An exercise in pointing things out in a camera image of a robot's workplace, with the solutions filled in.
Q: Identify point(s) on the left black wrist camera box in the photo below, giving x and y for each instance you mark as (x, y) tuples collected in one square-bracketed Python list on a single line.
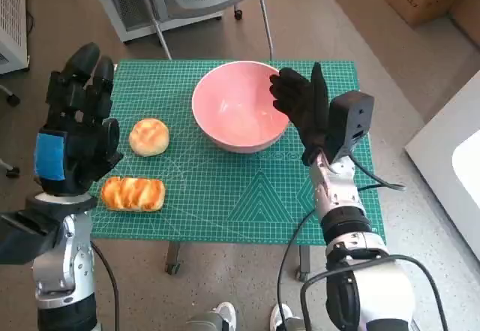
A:
[(26, 237)]

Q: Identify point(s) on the round toy bread bun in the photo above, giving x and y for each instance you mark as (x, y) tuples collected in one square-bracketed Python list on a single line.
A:
[(149, 137)]

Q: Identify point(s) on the green cutting mat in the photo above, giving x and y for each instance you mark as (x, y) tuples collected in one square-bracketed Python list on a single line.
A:
[(225, 188)]

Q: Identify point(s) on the white desk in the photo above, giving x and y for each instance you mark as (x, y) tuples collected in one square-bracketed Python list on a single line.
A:
[(438, 166)]

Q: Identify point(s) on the right black gloved robot hand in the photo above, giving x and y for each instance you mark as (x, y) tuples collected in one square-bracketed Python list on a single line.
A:
[(303, 106)]

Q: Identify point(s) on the plain cardboard box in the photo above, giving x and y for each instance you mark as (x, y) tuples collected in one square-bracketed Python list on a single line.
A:
[(468, 19)]

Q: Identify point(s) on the grey table leg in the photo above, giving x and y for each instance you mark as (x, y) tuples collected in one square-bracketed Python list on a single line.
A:
[(303, 261), (173, 257)]

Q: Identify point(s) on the white perforated appliance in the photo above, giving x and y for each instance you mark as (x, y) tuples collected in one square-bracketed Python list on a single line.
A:
[(11, 15)]

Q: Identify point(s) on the right black wrist camera box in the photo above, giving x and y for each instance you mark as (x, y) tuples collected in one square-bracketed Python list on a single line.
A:
[(348, 121)]

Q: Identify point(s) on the left bare black robot hand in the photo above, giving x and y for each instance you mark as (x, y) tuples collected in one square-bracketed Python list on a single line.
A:
[(75, 147)]

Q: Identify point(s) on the black office chair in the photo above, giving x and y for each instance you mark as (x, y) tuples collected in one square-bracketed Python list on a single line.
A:
[(13, 100)]

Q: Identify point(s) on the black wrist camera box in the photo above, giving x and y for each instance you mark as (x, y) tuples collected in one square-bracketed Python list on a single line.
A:
[(26, 237), (348, 121)]

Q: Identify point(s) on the long striped toy bread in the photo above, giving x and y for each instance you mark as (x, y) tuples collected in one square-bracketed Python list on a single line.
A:
[(133, 194)]

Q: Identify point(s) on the pink bowl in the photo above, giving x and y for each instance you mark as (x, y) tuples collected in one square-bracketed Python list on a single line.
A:
[(232, 109)]

